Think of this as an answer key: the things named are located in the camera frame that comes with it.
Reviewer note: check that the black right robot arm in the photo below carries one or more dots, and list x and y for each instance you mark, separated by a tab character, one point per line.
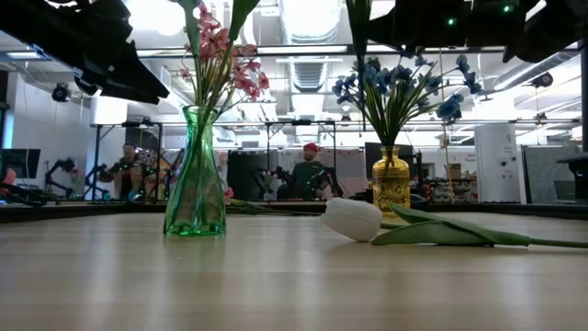
551	32

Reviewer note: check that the black ceiling spotlight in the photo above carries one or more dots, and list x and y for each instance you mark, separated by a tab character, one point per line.
543	79
60	93

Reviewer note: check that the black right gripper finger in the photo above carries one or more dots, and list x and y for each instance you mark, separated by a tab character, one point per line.
383	32

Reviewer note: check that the white round column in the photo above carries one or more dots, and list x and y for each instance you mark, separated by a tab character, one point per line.
498	161

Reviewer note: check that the black frame bar with lights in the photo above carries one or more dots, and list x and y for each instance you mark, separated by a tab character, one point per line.
298	49

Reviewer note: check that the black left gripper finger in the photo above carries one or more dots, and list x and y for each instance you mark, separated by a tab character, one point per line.
138	87

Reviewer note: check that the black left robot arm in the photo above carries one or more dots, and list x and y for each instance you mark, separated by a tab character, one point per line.
27	18

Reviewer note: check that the silver air duct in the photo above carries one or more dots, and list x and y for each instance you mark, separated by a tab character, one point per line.
310	23

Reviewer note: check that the black table frame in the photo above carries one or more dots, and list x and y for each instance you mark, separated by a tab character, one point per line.
92	212

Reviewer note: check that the black frame post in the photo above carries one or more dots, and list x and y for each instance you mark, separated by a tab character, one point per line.
583	92

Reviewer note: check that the green glass vase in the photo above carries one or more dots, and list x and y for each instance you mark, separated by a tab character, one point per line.
195	207

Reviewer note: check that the black partition panel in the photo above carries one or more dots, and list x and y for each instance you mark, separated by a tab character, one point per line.
248	174

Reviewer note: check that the person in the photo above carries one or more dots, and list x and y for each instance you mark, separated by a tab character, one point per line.
126	177
310	177

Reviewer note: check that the black monitor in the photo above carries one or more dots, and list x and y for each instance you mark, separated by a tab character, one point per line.
406	156

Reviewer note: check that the grey partition panel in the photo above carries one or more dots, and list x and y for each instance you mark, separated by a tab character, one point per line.
542	170

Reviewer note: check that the dark computer monitor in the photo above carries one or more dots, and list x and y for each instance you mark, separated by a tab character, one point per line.
20	163

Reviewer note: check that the yellow glass vase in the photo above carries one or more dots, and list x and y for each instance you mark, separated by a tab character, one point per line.
390	184

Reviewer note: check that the pink artificial flowers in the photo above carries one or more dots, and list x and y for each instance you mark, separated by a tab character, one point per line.
242	14

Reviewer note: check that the grey desk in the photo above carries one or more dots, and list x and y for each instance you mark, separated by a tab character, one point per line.
576	161

